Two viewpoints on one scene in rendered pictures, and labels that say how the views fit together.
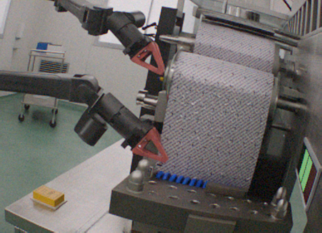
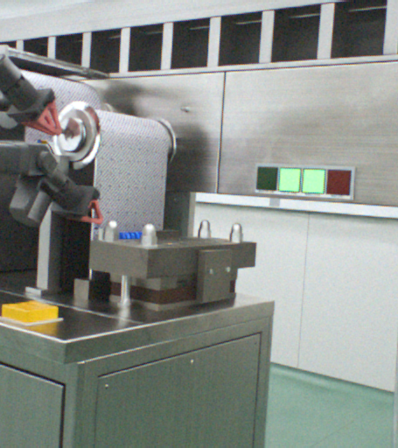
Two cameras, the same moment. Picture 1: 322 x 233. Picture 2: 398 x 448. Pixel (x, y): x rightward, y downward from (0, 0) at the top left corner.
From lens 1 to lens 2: 1.20 m
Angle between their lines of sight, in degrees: 65
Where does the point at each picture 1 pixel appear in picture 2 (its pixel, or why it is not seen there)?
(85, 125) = (35, 202)
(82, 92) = (47, 161)
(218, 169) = (139, 218)
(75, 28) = not seen: outside the picture
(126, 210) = (159, 268)
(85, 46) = not seen: outside the picture
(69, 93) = (29, 164)
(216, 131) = (134, 181)
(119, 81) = not seen: outside the picture
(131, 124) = (79, 189)
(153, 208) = (177, 255)
